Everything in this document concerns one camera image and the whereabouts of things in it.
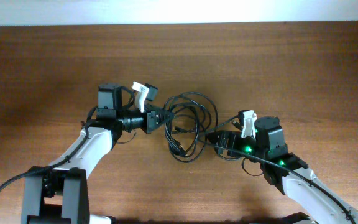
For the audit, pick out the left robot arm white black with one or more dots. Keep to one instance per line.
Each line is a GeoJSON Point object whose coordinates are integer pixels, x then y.
{"type": "Point", "coordinates": [59, 193]}

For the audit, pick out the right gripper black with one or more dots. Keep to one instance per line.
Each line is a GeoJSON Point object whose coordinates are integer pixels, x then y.
{"type": "Point", "coordinates": [227, 142]}

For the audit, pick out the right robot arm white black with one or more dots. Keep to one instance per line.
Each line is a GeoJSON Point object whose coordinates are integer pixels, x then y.
{"type": "Point", "coordinates": [291, 175]}

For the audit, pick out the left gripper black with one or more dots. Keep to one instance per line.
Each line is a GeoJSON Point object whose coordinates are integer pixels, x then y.
{"type": "Point", "coordinates": [151, 123]}

